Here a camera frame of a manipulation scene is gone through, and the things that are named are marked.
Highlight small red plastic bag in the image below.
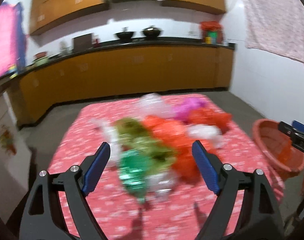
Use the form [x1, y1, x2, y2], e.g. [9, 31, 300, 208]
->
[188, 107, 232, 133]

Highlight small white plastic bag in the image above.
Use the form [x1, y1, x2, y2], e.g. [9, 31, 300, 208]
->
[146, 170, 179, 201]

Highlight dark green plastic bag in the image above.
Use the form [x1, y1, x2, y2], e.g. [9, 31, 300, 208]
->
[118, 149, 151, 204]

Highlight clear bubble wrap sheet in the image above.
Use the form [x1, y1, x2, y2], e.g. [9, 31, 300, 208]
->
[91, 118, 122, 168]

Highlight large orange plastic bag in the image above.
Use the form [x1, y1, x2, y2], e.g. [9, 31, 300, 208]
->
[142, 115, 200, 184]

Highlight olive green paw bag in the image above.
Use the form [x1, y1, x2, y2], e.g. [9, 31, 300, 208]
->
[114, 117, 177, 174]

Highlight red plastic basket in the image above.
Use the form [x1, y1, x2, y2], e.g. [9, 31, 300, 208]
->
[252, 119, 304, 181]

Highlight flower decorated panel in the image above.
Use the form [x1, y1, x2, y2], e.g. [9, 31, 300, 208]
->
[0, 96, 31, 223]

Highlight pink floral hanging cloth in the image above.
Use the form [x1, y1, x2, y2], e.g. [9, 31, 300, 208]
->
[243, 0, 304, 64]

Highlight red floral tablecloth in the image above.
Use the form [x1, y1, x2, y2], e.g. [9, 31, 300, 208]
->
[48, 94, 285, 239]

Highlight magenta plastic bag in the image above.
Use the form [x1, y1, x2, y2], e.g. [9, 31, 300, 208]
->
[173, 96, 207, 122]

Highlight yellow container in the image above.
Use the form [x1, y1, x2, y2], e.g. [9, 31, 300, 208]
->
[205, 37, 211, 44]

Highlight green canister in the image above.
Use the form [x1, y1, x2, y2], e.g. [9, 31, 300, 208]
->
[208, 31, 217, 44]

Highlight red bag covered appliance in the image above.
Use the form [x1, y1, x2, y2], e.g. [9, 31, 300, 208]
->
[200, 21, 223, 44]

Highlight yellow sponge pack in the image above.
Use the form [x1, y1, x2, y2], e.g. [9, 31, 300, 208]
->
[8, 64, 18, 79]

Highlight stacked bowls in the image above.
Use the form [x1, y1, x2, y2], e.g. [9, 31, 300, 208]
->
[33, 51, 49, 67]

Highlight lower wooden cabinets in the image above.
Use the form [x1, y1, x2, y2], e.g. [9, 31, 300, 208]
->
[7, 45, 234, 127]

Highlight glass jar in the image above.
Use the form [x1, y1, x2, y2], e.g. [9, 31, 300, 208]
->
[59, 40, 69, 56]

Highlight black lidded wok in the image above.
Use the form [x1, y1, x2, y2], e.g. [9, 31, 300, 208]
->
[141, 25, 162, 40]

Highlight black countertop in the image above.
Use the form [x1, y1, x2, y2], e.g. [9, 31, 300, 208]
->
[15, 37, 236, 87]

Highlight pink blue window curtain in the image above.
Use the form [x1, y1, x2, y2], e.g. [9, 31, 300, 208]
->
[0, 2, 27, 77]

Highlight dark cutting board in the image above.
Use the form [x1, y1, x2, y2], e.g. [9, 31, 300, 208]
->
[73, 33, 93, 53]

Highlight red bottle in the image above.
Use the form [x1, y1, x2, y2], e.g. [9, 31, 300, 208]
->
[93, 37, 100, 48]

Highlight black wok left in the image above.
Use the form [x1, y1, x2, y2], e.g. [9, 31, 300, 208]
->
[115, 27, 135, 42]

